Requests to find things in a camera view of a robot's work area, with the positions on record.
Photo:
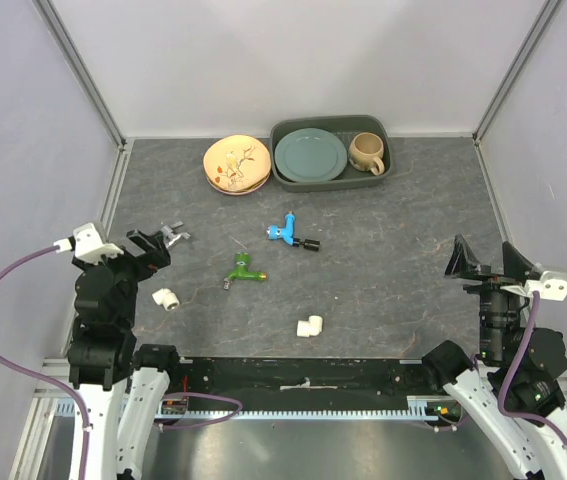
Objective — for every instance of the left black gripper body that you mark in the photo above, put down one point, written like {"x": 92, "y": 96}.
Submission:
{"x": 140, "y": 266}

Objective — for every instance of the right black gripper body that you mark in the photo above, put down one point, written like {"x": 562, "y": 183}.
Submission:
{"x": 492, "y": 282}

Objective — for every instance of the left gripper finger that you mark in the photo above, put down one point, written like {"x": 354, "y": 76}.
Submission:
{"x": 143, "y": 240}
{"x": 159, "y": 255}

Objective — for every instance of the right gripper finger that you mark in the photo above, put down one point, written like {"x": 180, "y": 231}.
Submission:
{"x": 516, "y": 266}
{"x": 463, "y": 263}

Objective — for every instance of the green water faucet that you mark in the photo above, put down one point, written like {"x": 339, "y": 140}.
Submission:
{"x": 241, "y": 271}

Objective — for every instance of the white elbow fitting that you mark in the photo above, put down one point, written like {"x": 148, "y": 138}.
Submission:
{"x": 311, "y": 327}

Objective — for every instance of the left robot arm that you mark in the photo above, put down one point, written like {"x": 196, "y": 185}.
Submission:
{"x": 118, "y": 383}

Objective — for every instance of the white elbow fitting left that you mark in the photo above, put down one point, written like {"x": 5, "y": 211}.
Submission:
{"x": 166, "y": 298}

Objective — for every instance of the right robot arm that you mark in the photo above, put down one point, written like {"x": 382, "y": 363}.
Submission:
{"x": 510, "y": 389}

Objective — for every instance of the blue water faucet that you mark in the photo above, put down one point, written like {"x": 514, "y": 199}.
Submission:
{"x": 287, "y": 235}

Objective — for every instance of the bird pattern yellow plate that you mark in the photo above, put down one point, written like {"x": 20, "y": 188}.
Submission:
{"x": 237, "y": 162}

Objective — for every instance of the beige ceramic mug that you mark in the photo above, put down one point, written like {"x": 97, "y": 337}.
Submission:
{"x": 366, "y": 153}

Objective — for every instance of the teal plate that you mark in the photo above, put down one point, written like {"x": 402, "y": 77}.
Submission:
{"x": 310, "y": 155}

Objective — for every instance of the grey-green dish tub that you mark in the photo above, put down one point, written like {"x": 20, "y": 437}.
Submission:
{"x": 345, "y": 128}

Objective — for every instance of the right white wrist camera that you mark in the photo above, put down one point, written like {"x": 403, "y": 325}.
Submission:
{"x": 551, "y": 285}

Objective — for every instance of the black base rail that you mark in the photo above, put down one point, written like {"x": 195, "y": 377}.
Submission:
{"x": 307, "y": 384}

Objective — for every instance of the slotted cable duct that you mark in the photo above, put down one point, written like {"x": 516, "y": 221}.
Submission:
{"x": 414, "y": 410}

